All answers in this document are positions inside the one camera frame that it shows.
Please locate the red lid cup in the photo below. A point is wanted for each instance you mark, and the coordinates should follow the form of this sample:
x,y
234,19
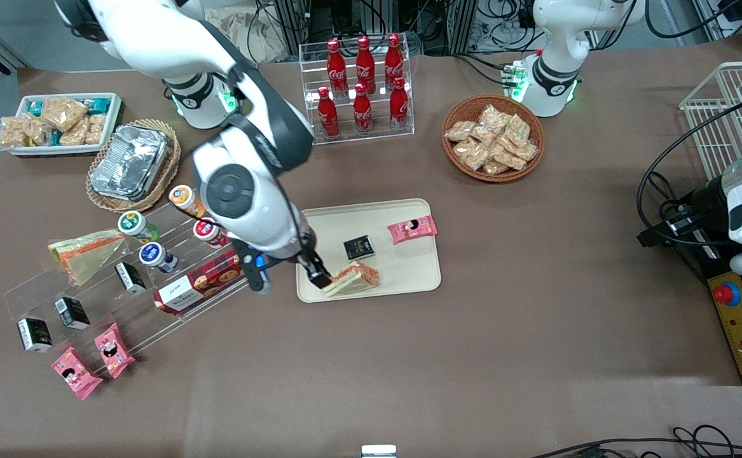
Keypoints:
x,y
205,232

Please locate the blue lid cup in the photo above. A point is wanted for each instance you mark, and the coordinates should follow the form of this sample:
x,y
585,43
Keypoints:
x,y
153,256

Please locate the clear puffed rice snack pack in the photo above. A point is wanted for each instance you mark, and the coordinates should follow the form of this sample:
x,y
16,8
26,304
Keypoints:
x,y
470,154
518,128
493,117
510,158
95,128
75,135
460,131
39,131
495,167
13,131
526,151

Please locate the large puffed rice snack pack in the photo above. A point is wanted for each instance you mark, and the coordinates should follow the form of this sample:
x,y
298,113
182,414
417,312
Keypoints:
x,y
62,112

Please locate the red cola bottle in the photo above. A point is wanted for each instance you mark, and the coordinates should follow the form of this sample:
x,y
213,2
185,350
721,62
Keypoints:
x,y
362,113
328,117
336,63
399,108
365,60
393,57

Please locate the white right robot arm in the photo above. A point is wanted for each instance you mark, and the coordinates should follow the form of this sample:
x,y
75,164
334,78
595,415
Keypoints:
x,y
250,210

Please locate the clear acrylic bottle rack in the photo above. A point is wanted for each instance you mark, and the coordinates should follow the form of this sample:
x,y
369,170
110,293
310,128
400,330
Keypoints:
x,y
358,137

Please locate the foil food container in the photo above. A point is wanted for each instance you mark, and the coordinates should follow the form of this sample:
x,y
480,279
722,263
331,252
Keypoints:
x,y
129,162

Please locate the pink snack packet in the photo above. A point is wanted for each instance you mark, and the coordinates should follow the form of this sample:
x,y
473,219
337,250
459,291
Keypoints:
x,y
114,350
412,229
75,373

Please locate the beige plastic tray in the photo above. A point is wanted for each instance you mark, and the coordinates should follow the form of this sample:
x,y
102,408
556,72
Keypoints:
x,y
409,273

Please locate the beige crumpled cloth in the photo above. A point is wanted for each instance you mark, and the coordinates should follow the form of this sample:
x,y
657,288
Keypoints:
x,y
250,35

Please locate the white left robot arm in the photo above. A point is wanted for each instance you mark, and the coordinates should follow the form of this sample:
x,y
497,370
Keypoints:
x,y
555,38

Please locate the green lid cup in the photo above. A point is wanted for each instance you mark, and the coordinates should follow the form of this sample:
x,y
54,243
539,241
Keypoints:
x,y
132,224

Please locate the teal snack packet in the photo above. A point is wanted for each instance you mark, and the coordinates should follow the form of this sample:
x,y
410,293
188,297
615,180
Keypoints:
x,y
99,104
34,107

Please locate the white rectangular dish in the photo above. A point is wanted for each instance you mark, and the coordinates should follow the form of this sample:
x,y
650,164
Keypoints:
x,y
115,111

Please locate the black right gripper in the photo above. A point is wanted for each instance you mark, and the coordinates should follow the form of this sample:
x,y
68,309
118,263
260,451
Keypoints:
x,y
305,249

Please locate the red plaid cookie box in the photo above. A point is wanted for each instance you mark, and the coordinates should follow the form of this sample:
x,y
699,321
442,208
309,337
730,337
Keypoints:
x,y
202,283

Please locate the small black snack box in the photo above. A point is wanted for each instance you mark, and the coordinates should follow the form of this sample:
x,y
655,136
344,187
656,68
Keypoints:
x,y
359,248
72,312
131,278
35,334

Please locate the triangle sandwich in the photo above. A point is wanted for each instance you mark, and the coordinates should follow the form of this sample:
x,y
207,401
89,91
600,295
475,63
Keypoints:
x,y
355,280
84,254

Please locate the round wicker basket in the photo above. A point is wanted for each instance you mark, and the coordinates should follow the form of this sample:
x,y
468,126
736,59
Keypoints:
x,y
456,108

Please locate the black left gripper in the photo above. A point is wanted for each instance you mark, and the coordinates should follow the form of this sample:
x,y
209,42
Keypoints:
x,y
703,200

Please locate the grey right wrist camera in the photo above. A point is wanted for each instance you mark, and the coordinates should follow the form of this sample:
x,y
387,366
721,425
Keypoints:
x,y
257,273

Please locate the oval wicker basket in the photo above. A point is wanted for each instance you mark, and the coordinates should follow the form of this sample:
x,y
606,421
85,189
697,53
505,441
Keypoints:
x,y
170,165

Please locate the orange lid cup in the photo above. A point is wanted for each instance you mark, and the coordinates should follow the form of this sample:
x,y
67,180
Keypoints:
x,y
183,198

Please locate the small silver device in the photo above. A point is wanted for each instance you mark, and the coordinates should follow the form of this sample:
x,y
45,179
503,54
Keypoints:
x,y
378,451

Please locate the clear acrylic tiered stand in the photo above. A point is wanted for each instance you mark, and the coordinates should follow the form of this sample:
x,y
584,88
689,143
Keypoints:
x,y
46,286

